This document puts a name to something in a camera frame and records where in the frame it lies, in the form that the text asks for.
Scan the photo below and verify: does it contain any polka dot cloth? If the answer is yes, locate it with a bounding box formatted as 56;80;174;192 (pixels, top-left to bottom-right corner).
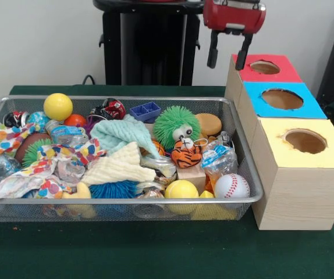
0;138;107;202

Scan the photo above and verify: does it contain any wooden box with three holes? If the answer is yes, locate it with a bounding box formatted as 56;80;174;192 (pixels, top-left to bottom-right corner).
224;53;334;231

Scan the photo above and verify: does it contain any orange striped tiger plush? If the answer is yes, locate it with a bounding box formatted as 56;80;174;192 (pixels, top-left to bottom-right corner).
171;138;204;169

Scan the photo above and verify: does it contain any blue spiky ball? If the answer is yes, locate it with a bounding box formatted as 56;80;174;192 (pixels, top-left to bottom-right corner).
88;180;140;200

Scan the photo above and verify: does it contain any shallow silver mesh bin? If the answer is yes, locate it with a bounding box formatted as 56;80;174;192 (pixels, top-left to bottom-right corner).
0;95;264;223

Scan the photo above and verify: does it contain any smooth yellow ball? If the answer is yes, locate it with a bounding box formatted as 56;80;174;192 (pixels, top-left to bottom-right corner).
43;92;74;121

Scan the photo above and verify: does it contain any tan round disc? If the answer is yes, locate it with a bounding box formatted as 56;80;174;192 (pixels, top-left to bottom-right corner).
195;112;223;137

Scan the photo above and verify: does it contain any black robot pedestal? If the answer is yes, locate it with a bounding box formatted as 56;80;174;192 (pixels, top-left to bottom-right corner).
93;0;214;87

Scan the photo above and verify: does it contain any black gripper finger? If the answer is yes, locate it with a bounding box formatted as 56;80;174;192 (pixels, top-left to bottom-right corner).
235;33;255;71
207;28;221;69

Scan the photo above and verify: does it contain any yellow tennis ball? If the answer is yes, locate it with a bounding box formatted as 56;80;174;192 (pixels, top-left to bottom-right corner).
164;180;200;215

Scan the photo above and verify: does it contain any cream cloth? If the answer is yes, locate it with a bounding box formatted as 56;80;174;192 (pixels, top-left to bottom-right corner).
80;141;157;187

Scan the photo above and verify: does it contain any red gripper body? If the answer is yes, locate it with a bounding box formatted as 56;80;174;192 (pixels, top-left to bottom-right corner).
203;0;267;37

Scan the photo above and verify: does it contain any green spiky toy with eyes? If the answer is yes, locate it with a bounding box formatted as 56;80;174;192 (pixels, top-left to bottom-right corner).
152;106;202;151

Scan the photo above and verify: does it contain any mint green cloth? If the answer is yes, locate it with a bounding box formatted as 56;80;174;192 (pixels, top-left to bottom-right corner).
90;114;162;160

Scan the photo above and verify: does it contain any white baseball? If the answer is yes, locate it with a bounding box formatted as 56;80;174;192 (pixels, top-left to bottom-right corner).
214;173;251;199

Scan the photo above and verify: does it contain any blue plastic compartment tray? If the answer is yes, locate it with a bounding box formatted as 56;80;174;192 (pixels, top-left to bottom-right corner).
129;101;162;123

